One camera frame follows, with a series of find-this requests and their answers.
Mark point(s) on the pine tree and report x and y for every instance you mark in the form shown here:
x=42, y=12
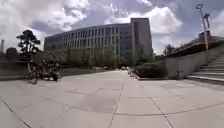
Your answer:
x=28, y=41

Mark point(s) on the lamp pole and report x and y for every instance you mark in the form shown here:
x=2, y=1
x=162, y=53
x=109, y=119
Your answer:
x=204, y=30

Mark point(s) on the row of trees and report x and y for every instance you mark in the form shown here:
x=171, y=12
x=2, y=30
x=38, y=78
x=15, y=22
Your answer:
x=100, y=56

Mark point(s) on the grey concrete slab pavement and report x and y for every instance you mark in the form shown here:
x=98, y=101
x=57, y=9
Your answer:
x=100, y=96

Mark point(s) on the large grey curved building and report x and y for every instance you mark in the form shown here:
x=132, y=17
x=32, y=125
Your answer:
x=110, y=38

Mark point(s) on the parked scooter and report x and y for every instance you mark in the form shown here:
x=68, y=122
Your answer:
x=50, y=72

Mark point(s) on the white car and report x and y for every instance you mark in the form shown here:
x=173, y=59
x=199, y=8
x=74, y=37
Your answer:
x=123, y=68

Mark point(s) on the wide concrete steps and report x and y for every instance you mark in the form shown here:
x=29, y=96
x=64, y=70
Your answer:
x=210, y=71

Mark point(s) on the parked bicycle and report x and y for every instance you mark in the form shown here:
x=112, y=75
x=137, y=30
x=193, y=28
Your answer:
x=32, y=71

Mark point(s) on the grey concrete wall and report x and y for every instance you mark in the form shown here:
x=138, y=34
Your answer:
x=183, y=65

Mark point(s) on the green hedge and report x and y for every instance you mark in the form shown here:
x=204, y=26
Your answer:
x=146, y=70

